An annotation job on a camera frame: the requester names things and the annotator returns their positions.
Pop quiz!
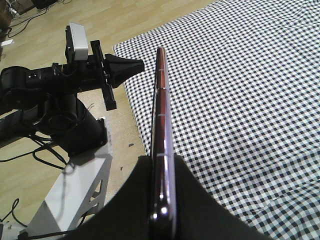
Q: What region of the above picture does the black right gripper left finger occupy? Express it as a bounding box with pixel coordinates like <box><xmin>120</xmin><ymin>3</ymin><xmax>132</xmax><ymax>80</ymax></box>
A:
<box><xmin>62</xmin><ymin>156</ymin><xmax>152</xmax><ymax>240</ymax></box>

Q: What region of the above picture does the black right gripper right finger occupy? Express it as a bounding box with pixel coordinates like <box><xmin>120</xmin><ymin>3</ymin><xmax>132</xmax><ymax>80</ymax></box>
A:
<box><xmin>174</xmin><ymin>155</ymin><xmax>270</xmax><ymax>240</ymax></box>

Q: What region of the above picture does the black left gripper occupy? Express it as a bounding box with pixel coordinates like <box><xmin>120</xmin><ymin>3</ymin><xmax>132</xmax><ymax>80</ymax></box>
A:
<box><xmin>65</xmin><ymin>40</ymin><xmax>145</xmax><ymax>111</ymax></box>

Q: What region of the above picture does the black smartphone with purple frame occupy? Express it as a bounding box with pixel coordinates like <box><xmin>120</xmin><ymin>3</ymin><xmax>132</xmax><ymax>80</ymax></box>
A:
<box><xmin>149</xmin><ymin>47</ymin><xmax>177</xmax><ymax>240</ymax></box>

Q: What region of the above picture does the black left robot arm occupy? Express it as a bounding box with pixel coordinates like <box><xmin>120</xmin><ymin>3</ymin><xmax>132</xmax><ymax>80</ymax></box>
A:
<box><xmin>0</xmin><ymin>40</ymin><xmax>150</xmax><ymax>240</ymax></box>

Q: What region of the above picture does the black white checkered bedsheet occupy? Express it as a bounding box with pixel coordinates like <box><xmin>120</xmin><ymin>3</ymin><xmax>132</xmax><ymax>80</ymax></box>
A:
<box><xmin>114</xmin><ymin>0</ymin><xmax>320</xmax><ymax>240</ymax></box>

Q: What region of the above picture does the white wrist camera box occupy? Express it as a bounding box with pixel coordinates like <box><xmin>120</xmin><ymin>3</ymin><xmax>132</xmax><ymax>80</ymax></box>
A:
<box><xmin>65</xmin><ymin>22</ymin><xmax>89</xmax><ymax>63</ymax></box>

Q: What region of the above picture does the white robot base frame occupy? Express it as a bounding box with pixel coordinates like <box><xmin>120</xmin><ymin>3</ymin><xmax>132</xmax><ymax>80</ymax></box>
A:
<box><xmin>0</xmin><ymin>134</ymin><xmax>113</xmax><ymax>240</ymax></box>

